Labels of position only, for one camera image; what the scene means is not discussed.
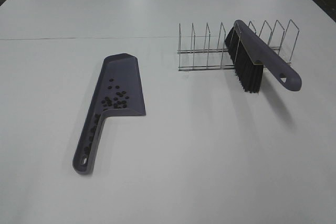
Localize purple plastic dustpan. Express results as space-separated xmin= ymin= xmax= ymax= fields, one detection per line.
xmin=72 ymin=53 xmax=146 ymax=175

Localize purple hand brush black bristles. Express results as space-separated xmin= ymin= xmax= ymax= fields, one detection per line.
xmin=225 ymin=19 xmax=302 ymax=93

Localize dark coffee bean pile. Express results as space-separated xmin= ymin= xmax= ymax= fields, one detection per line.
xmin=83 ymin=78 xmax=129 ymax=156

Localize chrome wire dish rack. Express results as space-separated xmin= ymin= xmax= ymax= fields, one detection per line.
xmin=177 ymin=18 xmax=301 ymax=71

